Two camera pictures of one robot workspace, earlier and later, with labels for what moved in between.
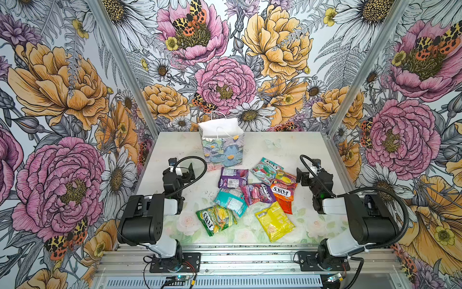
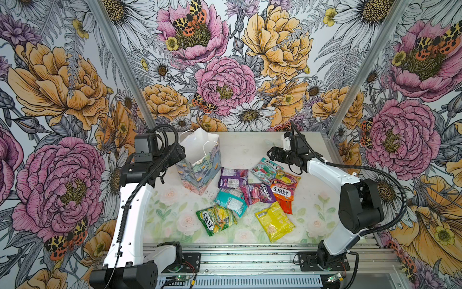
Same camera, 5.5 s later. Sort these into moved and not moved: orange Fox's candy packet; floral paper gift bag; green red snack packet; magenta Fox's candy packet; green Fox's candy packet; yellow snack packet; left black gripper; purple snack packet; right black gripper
Moved: right black gripper; left black gripper; floral paper gift bag
Not moved: magenta Fox's candy packet; green red snack packet; orange Fox's candy packet; green Fox's candy packet; purple snack packet; yellow snack packet
